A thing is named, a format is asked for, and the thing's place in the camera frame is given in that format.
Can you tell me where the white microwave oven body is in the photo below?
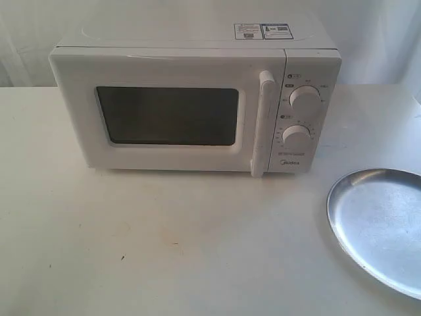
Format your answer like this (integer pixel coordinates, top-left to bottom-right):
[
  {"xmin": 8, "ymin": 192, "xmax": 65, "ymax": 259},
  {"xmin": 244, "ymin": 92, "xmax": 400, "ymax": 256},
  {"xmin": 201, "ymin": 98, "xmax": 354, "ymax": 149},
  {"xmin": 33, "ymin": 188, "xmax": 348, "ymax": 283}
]
[{"xmin": 53, "ymin": 15, "xmax": 341, "ymax": 174}]

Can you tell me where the white blue warning label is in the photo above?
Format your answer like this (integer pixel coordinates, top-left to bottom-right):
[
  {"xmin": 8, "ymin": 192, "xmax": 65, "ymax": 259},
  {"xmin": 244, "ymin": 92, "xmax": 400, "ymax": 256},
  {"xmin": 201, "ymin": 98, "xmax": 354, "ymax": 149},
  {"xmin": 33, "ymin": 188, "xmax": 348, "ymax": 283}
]
[{"xmin": 234, "ymin": 23, "xmax": 294, "ymax": 40}]

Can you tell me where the white control knob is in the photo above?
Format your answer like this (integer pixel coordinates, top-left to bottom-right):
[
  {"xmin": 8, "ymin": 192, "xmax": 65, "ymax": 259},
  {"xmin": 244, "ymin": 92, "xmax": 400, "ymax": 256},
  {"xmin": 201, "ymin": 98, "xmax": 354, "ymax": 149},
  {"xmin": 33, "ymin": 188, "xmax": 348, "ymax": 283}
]
[
  {"xmin": 289, "ymin": 86, "xmax": 321, "ymax": 111},
  {"xmin": 282, "ymin": 125, "xmax": 311, "ymax": 150}
]

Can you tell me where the round silver metal plate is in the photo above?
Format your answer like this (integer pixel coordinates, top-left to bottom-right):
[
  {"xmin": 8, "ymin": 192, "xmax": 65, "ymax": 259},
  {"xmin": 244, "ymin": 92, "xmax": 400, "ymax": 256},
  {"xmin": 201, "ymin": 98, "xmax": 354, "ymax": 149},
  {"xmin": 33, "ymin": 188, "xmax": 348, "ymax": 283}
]
[{"xmin": 326, "ymin": 169, "xmax": 420, "ymax": 300}]

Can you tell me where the lower white control knob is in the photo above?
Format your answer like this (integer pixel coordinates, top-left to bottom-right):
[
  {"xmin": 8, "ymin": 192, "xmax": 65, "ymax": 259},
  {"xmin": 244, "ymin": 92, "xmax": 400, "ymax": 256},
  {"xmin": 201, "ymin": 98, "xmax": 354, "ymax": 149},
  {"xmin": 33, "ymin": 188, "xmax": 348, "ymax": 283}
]
[{"xmin": 282, "ymin": 125, "xmax": 311, "ymax": 150}]

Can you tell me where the upper white control knob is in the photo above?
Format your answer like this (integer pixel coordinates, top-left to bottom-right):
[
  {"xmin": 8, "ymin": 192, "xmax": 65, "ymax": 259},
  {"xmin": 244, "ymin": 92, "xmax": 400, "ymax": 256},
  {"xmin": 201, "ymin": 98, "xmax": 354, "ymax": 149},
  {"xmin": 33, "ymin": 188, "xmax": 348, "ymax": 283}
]
[{"xmin": 289, "ymin": 86, "xmax": 321, "ymax": 111}]

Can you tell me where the white microwave door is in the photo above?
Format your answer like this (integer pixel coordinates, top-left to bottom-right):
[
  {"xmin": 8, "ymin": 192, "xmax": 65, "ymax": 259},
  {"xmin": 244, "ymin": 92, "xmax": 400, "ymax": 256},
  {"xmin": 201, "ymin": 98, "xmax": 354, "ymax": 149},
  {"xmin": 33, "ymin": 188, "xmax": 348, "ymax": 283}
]
[{"xmin": 49, "ymin": 47, "xmax": 286, "ymax": 177}]

